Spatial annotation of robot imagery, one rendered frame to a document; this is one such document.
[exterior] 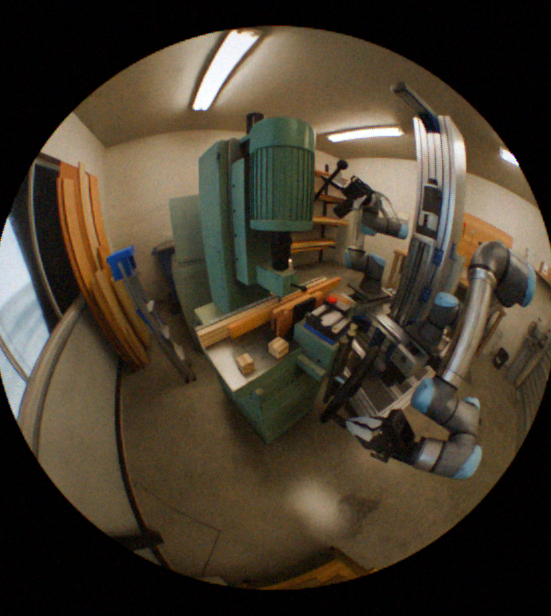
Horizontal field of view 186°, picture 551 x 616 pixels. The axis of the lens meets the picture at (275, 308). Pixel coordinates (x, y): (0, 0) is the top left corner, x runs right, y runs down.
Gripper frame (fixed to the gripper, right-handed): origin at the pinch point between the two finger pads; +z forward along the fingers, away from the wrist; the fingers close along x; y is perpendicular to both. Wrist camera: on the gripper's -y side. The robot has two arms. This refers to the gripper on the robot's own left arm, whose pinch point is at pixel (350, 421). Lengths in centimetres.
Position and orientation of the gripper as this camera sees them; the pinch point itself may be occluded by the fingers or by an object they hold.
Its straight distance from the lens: 47.6
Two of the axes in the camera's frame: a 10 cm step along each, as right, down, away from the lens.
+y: 3.5, 9.1, 2.2
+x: 7.7, -4.1, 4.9
